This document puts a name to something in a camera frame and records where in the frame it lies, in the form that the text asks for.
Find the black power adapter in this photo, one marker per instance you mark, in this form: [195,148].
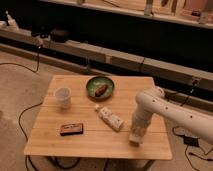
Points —
[191,141]

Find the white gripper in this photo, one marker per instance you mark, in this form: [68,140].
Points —
[140,123]

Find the dark red box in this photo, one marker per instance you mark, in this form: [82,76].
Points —
[71,129]

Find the black device on ledge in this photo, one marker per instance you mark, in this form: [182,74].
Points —
[59,35]

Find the white bottle on ledge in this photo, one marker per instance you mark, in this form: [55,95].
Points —
[12,22]

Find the brown sausage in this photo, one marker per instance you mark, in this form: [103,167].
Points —
[101,90]

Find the white sponge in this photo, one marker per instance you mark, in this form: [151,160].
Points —
[135,139]

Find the white plastic cup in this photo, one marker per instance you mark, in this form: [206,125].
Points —
[63,97]

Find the white tube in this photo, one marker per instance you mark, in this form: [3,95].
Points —
[111,119]

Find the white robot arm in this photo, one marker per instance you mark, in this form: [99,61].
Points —
[152,101]

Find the wooden table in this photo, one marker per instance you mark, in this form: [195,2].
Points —
[97,139]

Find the green plate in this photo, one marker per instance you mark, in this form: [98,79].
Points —
[95,82]

